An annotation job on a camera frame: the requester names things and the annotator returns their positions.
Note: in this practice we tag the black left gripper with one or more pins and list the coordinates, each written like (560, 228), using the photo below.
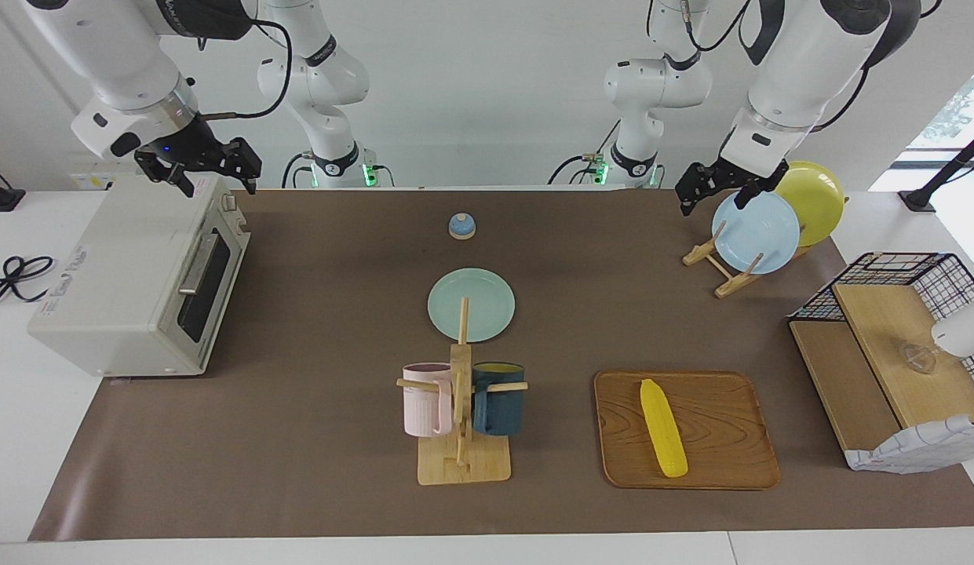
(730, 174)

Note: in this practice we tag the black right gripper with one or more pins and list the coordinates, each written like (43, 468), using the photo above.
(192, 153)

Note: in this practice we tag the glass oven door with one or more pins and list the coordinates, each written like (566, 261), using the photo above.
(220, 267)

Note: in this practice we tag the yellow corn cob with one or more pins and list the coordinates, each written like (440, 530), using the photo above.
(664, 431)

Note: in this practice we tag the mint green plate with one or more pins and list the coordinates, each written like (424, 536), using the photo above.
(486, 302)

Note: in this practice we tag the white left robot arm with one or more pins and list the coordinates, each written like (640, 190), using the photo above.
(808, 55)

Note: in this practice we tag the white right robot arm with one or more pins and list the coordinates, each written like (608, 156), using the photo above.
(110, 55)

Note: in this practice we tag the white toaster oven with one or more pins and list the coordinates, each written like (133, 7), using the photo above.
(110, 267)

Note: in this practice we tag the light blue plate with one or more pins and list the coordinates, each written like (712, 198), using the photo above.
(757, 235)

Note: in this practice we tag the wooden plate rack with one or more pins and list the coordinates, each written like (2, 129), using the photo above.
(730, 284)

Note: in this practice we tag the yellow plate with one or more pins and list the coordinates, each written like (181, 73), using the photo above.
(816, 204)

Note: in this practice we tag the wooden shelf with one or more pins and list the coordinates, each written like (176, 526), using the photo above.
(887, 329)

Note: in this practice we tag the black table clamp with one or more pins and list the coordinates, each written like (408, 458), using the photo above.
(0, 200)

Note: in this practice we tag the wooden serving tray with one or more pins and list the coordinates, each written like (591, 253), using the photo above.
(730, 431)

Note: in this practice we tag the small blue bell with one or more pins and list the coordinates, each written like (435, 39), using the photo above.
(461, 227)

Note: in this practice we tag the clear glass cup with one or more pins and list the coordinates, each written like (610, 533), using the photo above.
(918, 359)

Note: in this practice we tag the white rounded device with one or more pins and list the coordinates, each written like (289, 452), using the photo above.
(965, 328)

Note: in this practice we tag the brown table mat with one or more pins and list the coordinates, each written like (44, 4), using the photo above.
(337, 439)

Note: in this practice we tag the dark blue mug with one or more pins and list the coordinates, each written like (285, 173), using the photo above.
(502, 408)

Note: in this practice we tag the pink mug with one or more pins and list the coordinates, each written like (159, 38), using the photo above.
(424, 404)

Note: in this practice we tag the white checked cloth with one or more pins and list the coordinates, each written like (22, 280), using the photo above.
(918, 451)

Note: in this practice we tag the wooden mug rack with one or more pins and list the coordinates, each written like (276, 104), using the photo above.
(461, 463)

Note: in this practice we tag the white wall socket box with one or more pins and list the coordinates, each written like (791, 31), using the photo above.
(90, 180)

